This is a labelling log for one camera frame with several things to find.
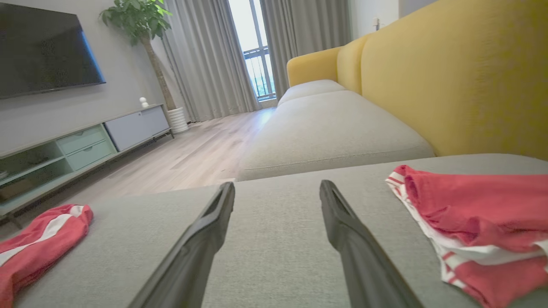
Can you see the small white figurine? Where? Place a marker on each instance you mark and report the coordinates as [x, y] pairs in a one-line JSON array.
[[144, 102]]

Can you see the glass balcony door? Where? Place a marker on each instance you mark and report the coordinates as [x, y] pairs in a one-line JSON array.
[[239, 21]]

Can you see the white ribbed plant pot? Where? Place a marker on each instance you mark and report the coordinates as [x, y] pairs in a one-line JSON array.
[[177, 119]]

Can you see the brown box in cabinet shelf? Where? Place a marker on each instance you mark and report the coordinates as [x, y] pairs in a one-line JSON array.
[[15, 190]]

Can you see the yellow sofa armrest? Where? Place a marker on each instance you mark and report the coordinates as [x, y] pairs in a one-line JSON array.
[[310, 64]]

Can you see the medium grey sofa seat cushion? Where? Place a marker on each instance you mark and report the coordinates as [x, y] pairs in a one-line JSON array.
[[334, 132]]

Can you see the red number 23 basketball jersey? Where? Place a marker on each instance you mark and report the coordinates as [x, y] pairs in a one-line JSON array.
[[479, 205]]

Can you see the black flat screen television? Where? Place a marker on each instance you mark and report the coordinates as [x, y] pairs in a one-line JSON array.
[[43, 51]]

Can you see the green potted tree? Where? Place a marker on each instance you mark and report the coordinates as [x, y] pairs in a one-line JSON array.
[[141, 21]]

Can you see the grey curtain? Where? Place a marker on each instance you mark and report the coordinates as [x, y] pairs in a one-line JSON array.
[[299, 30], [205, 55]]

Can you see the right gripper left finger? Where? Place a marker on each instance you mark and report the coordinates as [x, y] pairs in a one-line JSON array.
[[192, 261]]

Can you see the red shorts with white stripe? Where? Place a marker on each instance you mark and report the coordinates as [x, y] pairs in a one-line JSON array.
[[25, 261]]

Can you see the white wall switch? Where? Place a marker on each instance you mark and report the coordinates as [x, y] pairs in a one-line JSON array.
[[376, 24]]

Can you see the narrow yellow sofa back cushion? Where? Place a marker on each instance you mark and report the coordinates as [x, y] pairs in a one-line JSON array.
[[351, 64]]

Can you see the wide yellow sofa back cushion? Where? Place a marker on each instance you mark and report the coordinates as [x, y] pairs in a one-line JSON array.
[[462, 77]]

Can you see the large grey sofa seat cushion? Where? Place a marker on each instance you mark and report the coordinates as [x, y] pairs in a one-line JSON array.
[[278, 239]]

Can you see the long low television cabinet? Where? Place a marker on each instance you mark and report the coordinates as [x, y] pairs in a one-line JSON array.
[[137, 126]]

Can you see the small grey sofa seat cushion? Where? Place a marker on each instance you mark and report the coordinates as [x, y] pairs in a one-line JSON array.
[[308, 89]]

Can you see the dark object in cabinet shelf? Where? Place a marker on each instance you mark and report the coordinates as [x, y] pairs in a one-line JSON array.
[[36, 161]]

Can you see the dark balcony railing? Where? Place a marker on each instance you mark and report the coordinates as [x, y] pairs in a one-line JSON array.
[[259, 72]]

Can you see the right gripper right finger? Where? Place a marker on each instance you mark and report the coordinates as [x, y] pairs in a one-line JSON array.
[[364, 265]]

